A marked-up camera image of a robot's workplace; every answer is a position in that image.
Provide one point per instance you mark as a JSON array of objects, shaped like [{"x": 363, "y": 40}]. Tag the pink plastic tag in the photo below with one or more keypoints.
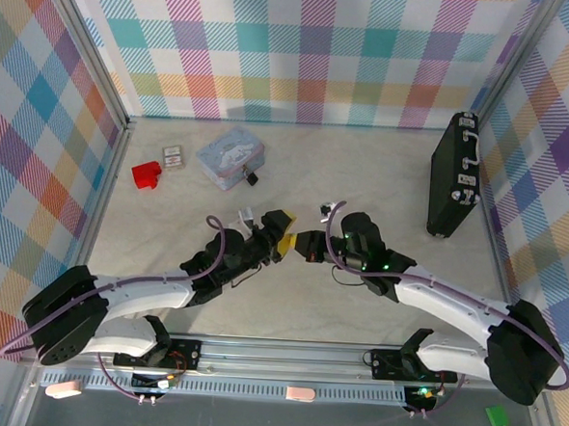
[
  {"x": 63, "y": 389},
  {"x": 301, "y": 394}
]

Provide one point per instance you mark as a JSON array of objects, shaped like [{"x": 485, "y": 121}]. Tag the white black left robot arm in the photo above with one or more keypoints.
[{"x": 134, "y": 295}]

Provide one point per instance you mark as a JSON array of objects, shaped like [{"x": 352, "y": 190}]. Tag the aluminium frame bar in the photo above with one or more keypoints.
[
  {"x": 513, "y": 58},
  {"x": 84, "y": 46},
  {"x": 107, "y": 183},
  {"x": 497, "y": 255}
]

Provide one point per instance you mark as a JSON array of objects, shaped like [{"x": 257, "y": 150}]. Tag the light blue cartoon tin box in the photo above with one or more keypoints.
[{"x": 225, "y": 154}]

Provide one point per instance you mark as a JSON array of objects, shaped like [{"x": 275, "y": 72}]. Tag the small controller board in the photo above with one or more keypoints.
[
  {"x": 158, "y": 383},
  {"x": 422, "y": 394}
]

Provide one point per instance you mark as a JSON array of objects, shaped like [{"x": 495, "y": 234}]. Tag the small card box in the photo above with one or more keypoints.
[{"x": 174, "y": 158}]

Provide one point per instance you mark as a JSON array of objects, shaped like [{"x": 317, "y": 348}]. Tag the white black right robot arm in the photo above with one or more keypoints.
[{"x": 453, "y": 305}]

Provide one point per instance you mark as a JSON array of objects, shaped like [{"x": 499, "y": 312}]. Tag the green plastic piece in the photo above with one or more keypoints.
[{"x": 496, "y": 415}]

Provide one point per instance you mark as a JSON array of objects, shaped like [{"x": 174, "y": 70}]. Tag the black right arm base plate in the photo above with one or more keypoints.
[{"x": 386, "y": 364}]

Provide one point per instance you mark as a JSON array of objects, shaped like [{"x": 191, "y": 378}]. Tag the red plastic block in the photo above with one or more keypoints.
[{"x": 146, "y": 174}]

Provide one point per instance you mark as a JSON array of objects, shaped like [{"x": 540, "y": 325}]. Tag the black padlock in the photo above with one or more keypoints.
[{"x": 251, "y": 177}]

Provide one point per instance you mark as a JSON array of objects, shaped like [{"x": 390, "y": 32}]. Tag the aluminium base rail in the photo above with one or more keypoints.
[{"x": 280, "y": 362}]

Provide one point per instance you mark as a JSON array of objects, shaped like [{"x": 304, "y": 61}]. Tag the black briefcase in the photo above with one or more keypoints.
[{"x": 448, "y": 184}]

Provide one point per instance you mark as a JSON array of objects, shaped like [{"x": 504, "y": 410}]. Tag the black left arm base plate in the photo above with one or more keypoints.
[{"x": 181, "y": 354}]

